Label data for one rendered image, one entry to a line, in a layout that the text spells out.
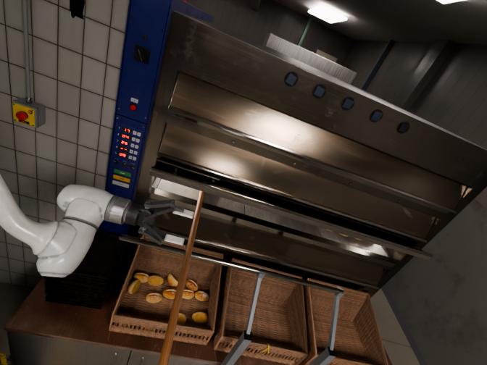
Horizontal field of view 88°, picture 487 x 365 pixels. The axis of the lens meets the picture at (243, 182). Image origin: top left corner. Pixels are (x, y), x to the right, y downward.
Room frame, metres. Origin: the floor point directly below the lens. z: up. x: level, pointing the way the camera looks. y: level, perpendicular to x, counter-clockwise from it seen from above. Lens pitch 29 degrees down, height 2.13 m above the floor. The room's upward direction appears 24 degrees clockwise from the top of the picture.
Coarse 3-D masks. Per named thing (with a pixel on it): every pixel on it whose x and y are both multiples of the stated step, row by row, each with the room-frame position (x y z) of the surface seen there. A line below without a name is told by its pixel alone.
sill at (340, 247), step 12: (156, 192) 1.19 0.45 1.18; (168, 192) 1.24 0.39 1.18; (180, 204) 1.21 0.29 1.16; (192, 204) 1.23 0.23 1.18; (204, 204) 1.28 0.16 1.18; (216, 216) 1.26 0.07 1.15; (228, 216) 1.28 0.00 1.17; (240, 216) 1.33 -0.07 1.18; (264, 228) 1.34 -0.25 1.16; (276, 228) 1.37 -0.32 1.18; (288, 228) 1.43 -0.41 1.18; (300, 240) 1.40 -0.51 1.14; (312, 240) 1.42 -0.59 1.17; (324, 240) 1.47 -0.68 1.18; (348, 252) 1.49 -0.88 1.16; (360, 252) 1.53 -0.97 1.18; (384, 264) 1.57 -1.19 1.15
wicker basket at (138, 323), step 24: (144, 264) 1.11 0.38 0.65; (216, 264) 1.26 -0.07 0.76; (144, 288) 1.00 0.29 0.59; (216, 288) 1.09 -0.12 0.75; (120, 312) 0.81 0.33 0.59; (144, 312) 0.86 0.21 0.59; (168, 312) 0.92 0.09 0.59; (192, 312) 0.99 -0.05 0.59; (216, 312) 0.94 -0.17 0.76; (192, 336) 0.85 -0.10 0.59
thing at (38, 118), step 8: (16, 104) 0.95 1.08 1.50; (24, 104) 0.96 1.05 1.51; (32, 104) 0.99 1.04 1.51; (40, 104) 1.02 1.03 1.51; (16, 112) 0.95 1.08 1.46; (40, 112) 1.00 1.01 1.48; (16, 120) 0.95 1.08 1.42; (24, 120) 0.95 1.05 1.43; (32, 120) 0.96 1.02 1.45; (40, 120) 1.00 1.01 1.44
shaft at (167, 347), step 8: (200, 192) 1.35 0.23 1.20; (200, 200) 1.26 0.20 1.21; (200, 208) 1.20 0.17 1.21; (192, 224) 1.05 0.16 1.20; (192, 232) 0.98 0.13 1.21; (192, 240) 0.93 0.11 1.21; (192, 248) 0.89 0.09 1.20; (184, 256) 0.83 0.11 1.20; (184, 264) 0.78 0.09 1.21; (184, 272) 0.74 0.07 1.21; (184, 280) 0.71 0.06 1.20; (176, 296) 0.63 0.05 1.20; (176, 304) 0.59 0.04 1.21; (176, 312) 0.57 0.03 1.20; (176, 320) 0.54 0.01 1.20; (168, 328) 0.51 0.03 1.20; (168, 336) 0.48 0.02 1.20; (168, 344) 0.46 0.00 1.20; (168, 352) 0.44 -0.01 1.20; (160, 360) 0.41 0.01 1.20; (168, 360) 0.42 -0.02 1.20
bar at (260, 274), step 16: (128, 240) 0.81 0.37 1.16; (144, 240) 0.83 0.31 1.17; (192, 256) 0.88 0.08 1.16; (208, 256) 0.91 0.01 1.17; (256, 272) 0.96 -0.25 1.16; (272, 272) 0.99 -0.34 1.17; (256, 288) 0.92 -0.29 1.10; (320, 288) 1.05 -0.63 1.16; (336, 288) 1.08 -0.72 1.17; (256, 304) 0.87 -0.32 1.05; (336, 304) 1.04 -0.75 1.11; (336, 320) 0.99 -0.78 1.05; (240, 352) 0.75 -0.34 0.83
